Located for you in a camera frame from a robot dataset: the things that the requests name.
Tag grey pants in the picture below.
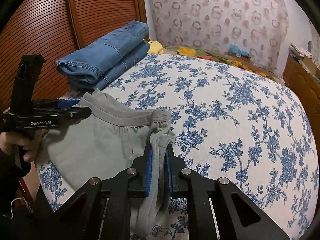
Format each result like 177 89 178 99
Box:
43 90 175 236

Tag person's left hand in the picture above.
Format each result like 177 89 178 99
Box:
1 130 46 163

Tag folded blue jeans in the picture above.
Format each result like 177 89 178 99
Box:
56 21 150 91

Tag wooden slatted headboard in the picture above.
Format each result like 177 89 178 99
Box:
1 0 146 110

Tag blue floral bed sheet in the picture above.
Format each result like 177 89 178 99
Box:
36 54 319 239

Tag yellow plush toy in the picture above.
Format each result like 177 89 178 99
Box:
145 40 164 54

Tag wooden dresser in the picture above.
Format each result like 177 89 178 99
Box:
282 56 320 140

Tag colourful floral blanket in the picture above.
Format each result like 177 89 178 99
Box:
163 46 281 83

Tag blue box by curtain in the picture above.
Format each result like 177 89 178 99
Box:
228 44 249 57

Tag stack of papers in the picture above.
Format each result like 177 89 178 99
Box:
290 42 312 60

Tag patterned pink curtain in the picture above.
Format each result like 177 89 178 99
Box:
150 0 289 73

